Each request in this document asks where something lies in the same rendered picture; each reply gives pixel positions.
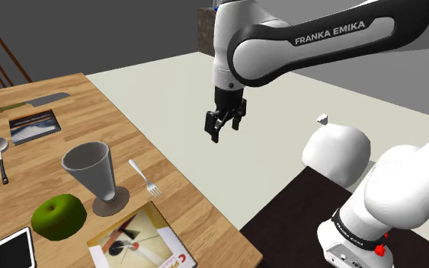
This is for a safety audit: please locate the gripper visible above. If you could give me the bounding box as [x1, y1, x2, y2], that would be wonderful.
[204, 86, 248, 145]

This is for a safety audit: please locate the brown box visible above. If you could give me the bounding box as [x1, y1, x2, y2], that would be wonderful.
[197, 8, 217, 58]

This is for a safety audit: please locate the silver fork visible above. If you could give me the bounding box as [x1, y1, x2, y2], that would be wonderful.
[128, 158, 163, 199]

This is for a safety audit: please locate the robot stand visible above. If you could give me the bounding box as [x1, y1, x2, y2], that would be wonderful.
[239, 165, 429, 268]

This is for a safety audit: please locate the wooden table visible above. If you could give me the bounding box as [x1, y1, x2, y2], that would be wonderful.
[0, 72, 264, 268]

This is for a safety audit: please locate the grey cone cup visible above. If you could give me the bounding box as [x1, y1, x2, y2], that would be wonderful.
[61, 141, 131, 218]

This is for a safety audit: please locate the white book abstract cover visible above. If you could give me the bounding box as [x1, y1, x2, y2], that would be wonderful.
[87, 201, 199, 268]

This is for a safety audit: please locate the grey kitchen knife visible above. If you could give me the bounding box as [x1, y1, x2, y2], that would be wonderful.
[0, 92, 72, 113]

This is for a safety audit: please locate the small picture book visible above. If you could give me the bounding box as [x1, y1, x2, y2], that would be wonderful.
[8, 109, 62, 146]

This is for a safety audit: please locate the green apple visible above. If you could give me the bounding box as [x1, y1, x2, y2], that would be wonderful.
[30, 193, 88, 242]

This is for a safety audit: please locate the white tablet black screen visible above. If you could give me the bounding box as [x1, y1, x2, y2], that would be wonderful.
[0, 226, 37, 268]

